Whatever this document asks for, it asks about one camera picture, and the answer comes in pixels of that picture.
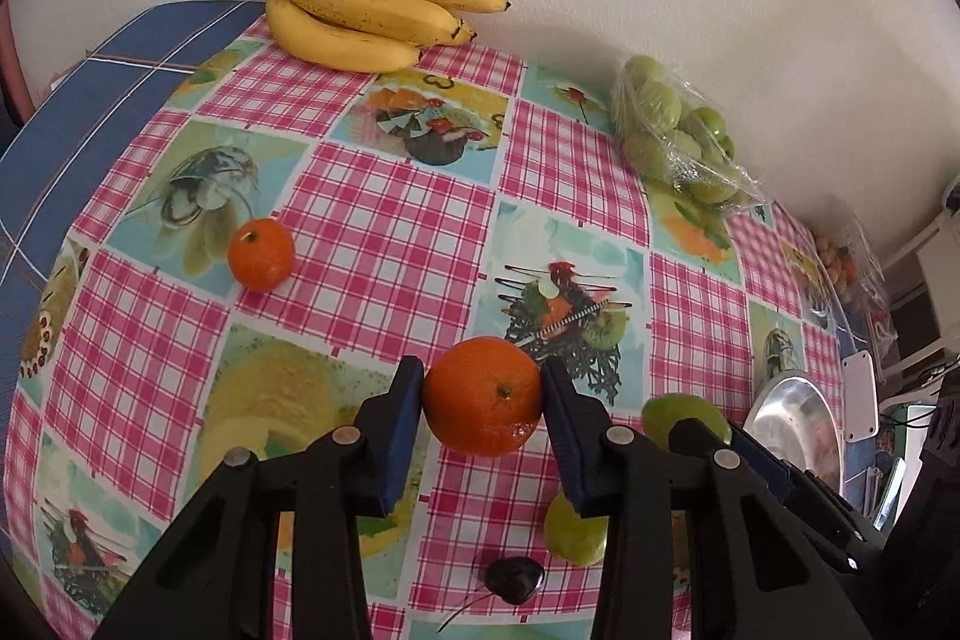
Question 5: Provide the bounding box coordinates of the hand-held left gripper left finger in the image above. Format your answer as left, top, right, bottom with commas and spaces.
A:
94, 355, 426, 640

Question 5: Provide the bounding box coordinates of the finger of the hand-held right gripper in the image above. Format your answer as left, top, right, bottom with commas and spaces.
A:
729, 424, 890, 573

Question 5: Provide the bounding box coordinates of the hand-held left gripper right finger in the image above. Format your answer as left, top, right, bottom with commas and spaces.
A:
541, 359, 875, 640

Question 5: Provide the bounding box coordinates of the large round steel plate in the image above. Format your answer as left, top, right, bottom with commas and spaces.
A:
742, 370, 845, 502

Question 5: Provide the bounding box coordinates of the large orange tangerine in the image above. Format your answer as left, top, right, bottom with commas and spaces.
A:
422, 335, 544, 458

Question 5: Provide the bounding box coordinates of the round green jujube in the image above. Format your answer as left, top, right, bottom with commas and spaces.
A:
640, 392, 732, 453

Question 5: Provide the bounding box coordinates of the dark purple plum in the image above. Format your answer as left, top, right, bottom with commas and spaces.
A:
484, 556, 544, 606

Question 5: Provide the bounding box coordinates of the small orange tangerine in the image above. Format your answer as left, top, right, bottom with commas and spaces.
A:
227, 218, 296, 293

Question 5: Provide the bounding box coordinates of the white plastic box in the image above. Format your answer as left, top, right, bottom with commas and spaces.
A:
840, 351, 880, 442

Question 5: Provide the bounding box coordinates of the clear plastic clamshell box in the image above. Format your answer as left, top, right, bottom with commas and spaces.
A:
806, 220, 897, 341

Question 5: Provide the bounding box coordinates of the pile of brown longans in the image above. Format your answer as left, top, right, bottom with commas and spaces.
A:
817, 239, 860, 296

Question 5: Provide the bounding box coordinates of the pink checkered printed tablecloth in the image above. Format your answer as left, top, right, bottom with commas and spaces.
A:
0, 21, 848, 640

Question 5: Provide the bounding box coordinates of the white chair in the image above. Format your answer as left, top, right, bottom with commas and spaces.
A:
877, 175, 960, 386

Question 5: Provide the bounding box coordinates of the clear wrapped plastic tray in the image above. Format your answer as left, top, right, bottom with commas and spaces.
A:
609, 53, 773, 210

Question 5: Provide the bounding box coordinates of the pack of green jujubes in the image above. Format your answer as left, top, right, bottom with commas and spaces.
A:
613, 55, 740, 202

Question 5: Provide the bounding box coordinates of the pink chair back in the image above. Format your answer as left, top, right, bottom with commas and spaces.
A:
0, 0, 35, 127

